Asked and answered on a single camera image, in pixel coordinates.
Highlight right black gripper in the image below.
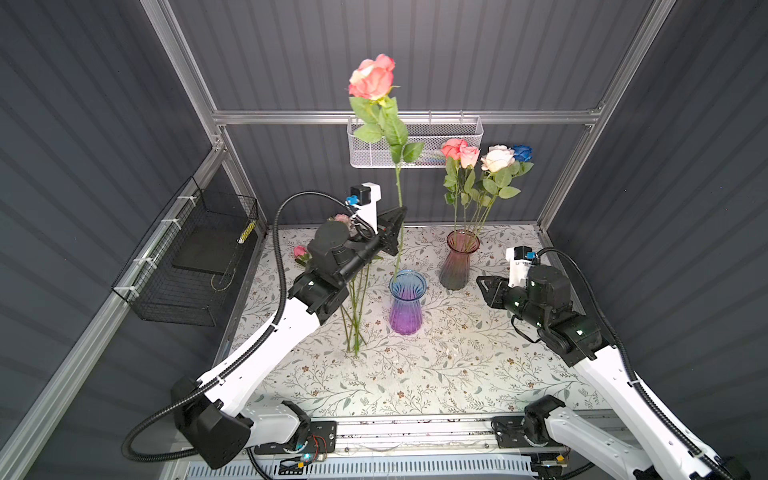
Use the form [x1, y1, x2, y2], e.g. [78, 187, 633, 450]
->
[475, 272, 544, 331]

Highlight pink red glass vase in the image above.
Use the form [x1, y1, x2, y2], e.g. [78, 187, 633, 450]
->
[438, 229, 481, 291]

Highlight blue purple glass vase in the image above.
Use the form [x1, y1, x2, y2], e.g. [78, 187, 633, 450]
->
[389, 270, 428, 336]

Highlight coral pink rose stem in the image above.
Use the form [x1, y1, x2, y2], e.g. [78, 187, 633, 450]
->
[440, 138, 475, 228]

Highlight light pink rose stem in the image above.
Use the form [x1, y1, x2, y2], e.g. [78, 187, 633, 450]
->
[456, 140, 481, 231]

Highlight white rose stem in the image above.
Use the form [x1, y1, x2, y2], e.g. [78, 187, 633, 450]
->
[467, 145, 522, 236]

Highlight pink peach rose stem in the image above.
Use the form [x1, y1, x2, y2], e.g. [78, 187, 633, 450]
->
[347, 53, 425, 277]

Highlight blue rose stem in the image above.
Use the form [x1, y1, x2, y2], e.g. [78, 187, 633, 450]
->
[512, 145, 534, 178]

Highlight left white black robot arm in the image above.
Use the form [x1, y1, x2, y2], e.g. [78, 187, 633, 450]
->
[174, 207, 407, 469]

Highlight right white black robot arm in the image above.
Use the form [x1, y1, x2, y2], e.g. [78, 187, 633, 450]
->
[477, 260, 751, 479]

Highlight bunch of artificial flowers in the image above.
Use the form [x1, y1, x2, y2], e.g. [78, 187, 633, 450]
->
[288, 214, 382, 354]

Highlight tubes in white basket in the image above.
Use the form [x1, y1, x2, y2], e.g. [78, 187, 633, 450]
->
[421, 146, 480, 169]

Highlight floral patterned table mat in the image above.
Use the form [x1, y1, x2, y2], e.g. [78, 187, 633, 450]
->
[250, 226, 605, 417]

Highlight yellow green marker pen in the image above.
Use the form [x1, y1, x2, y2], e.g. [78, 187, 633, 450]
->
[237, 220, 257, 244]

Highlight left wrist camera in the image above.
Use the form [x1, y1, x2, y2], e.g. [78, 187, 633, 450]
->
[346, 182, 381, 235]

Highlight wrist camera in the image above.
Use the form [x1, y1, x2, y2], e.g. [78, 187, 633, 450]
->
[346, 182, 381, 235]
[506, 246, 536, 288]

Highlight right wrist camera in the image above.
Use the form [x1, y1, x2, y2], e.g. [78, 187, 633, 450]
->
[506, 246, 536, 288]

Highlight white wire mesh basket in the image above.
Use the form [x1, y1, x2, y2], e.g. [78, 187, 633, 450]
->
[346, 115, 485, 170]

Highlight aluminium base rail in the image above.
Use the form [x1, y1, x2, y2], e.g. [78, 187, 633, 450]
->
[160, 410, 651, 479]

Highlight black wire mesh basket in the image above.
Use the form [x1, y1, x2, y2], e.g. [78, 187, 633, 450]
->
[112, 179, 264, 327]

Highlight left black corrugated cable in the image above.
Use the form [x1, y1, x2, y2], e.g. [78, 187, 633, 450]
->
[121, 190, 361, 464]

